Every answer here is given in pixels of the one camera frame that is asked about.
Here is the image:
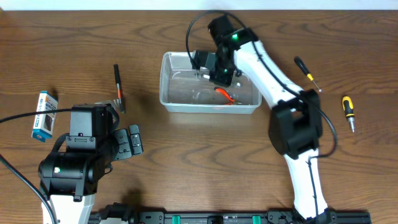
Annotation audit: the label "clear plastic container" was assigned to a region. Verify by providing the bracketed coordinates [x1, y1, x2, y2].
[159, 52, 262, 114]

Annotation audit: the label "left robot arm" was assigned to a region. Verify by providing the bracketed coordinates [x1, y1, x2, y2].
[39, 124, 144, 223]

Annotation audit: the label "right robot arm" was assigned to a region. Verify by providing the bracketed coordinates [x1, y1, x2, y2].
[207, 16, 328, 222]

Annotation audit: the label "black orange pen tool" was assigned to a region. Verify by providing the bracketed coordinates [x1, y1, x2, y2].
[113, 64, 126, 113]

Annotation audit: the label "red handled pliers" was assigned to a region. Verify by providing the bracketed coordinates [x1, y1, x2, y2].
[214, 87, 242, 105]

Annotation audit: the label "blue white product box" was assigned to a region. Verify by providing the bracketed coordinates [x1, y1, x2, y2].
[32, 91, 58, 142]

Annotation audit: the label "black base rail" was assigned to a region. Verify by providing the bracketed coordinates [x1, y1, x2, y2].
[88, 203, 372, 224]

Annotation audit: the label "slim black yellow screwdriver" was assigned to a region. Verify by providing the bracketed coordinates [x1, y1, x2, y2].
[294, 56, 322, 93]

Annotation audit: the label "stubby yellow black screwdriver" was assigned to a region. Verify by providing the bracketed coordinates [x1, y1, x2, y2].
[342, 95, 355, 133]

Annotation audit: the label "silver offset wrench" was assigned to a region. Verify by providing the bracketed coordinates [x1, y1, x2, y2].
[194, 72, 243, 88]

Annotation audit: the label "metal fork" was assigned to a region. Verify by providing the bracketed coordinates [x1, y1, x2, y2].
[96, 99, 120, 110]

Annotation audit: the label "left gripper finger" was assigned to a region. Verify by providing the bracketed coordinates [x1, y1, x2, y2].
[114, 129, 132, 159]
[129, 124, 144, 154]

